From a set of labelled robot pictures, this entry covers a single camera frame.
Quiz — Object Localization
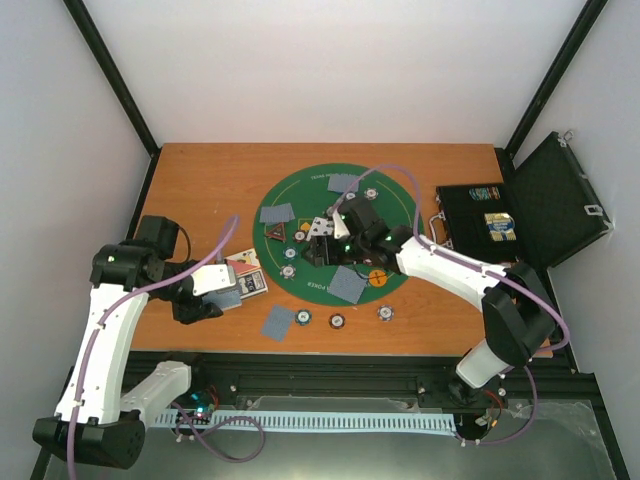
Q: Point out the blue patterned playing card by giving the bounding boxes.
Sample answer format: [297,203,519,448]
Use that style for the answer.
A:
[259,203,296,224]

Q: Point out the black red triangular dealer button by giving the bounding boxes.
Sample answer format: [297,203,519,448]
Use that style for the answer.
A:
[265,222,287,242]

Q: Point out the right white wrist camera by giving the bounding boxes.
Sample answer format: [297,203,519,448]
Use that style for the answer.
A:
[327,207,350,240]

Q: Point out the orange big blind button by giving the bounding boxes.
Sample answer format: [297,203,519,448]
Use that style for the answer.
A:
[368,269,389,288]

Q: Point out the dark red poker chip stack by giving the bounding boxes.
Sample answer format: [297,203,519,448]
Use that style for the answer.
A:
[329,313,346,329]

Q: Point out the black poker case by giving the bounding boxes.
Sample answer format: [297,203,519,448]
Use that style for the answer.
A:
[427,131,613,275]

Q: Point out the grey playing card deck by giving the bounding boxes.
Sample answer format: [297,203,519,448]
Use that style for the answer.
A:
[203,290,242,312]

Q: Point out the light blue cable duct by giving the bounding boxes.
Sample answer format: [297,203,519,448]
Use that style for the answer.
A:
[147,408,458,435]

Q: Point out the round green poker mat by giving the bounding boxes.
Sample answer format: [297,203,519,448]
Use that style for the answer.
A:
[252,163,427,308]

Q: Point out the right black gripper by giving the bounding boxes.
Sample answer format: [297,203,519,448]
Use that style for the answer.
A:
[301,235,367,268]

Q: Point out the dark red chips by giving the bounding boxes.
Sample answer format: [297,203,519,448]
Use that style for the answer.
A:
[293,230,307,243]

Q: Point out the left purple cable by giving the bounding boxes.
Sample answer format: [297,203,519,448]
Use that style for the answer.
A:
[65,214,266,480]

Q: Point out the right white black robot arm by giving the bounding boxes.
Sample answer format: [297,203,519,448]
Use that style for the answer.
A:
[303,198,561,405]

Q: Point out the blue white poker chip stack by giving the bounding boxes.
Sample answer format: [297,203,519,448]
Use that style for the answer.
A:
[377,305,395,322]

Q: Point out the blue peach chips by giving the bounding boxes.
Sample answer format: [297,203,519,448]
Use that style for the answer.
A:
[280,264,296,279]
[364,187,379,201]

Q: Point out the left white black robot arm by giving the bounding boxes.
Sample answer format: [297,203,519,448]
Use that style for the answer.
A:
[33,215,239,479]

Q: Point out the face up spade card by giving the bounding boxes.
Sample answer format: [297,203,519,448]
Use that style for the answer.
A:
[307,217,334,241]

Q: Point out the blue gold card deck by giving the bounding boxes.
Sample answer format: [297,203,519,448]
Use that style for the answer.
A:
[484,212,517,242]

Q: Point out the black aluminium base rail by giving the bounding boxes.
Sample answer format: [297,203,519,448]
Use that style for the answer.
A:
[112,351,604,412]

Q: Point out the multicolour chip row in case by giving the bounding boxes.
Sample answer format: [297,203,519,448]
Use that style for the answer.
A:
[468,186,501,201]

